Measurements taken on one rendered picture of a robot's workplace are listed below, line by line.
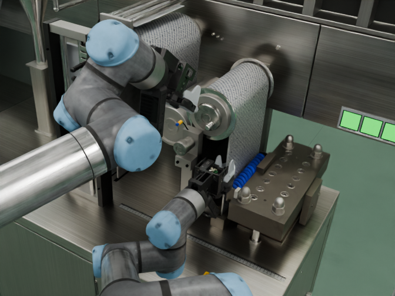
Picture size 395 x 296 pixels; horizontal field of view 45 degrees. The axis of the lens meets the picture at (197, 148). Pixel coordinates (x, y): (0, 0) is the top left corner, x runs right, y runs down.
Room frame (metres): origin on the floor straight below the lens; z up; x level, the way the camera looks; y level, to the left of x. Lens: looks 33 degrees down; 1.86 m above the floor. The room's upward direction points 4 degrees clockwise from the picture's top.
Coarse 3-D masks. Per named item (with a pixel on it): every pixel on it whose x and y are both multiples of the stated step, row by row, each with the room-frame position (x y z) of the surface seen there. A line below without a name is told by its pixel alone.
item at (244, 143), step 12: (264, 108) 1.26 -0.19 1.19; (252, 120) 1.19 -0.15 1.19; (240, 132) 1.12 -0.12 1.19; (252, 132) 1.20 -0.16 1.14; (228, 144) 1.07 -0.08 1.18; (240, 144) 1.13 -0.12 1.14; (252, 144) 1.21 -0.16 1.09; (228, 156) 1.07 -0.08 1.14; (240, 156) 1.14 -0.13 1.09; (252, 156) 1.23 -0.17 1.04; (240, 168) 1.15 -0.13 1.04
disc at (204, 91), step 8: (200, 88) 1.11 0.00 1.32; (208, 88) 1.10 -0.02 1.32; (216, 96) 1.08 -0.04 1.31; (224, 96) 1.08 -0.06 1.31; (224, 104) 1.07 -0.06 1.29; (232, 112) 1.06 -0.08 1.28; (232, 120) 1.06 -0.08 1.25; (232, 128) 1.06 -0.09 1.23; (208, 136) 1.09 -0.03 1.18; (216, 136) 1.08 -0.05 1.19; (224, 136) 1.07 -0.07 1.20
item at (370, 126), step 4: (364, 120) 1.21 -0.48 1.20; (368, 120) 1.21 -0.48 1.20; (372, 120) 1.20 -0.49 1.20; (376, 120) 1.20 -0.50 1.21; (364, 124) 1.21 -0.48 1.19; (368, 124) 1.20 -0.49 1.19; (372, 124) 1.20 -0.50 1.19; (376, 124) 1.19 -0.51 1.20; (380, 124) 1.19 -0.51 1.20; (364, 128) 1.21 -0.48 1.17; (368, 128) 1.20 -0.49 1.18; (372, 128) 1.20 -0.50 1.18; (376, 128) 1.19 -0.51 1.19; (364, 132) 1.21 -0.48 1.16; (368, 132) 1.20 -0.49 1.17; (372, 132) 1.20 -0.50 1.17; (376, 132) 1.19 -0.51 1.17
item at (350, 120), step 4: (344, 112) 1.24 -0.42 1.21; (348, 112) 1.23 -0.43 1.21; (344, 116) 1.24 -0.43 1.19; (348, 116) 1.23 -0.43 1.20; (352, 116) 1.23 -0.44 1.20; (356, 116) 1.22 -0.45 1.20; (360, 116) 1.22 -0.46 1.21; (344, 120) 1.24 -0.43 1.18; (348, 120) 1.23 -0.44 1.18; (352, 120) 1.23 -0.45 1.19; (356, 120) 1.22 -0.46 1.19; (344, 124) 1.24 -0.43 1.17; (348, 124) 1.23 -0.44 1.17; (352, 124) 1.23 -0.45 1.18; (356, 124) 1.22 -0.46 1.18; (352, 128) 1.22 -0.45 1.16; (356, 128) 1.22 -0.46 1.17
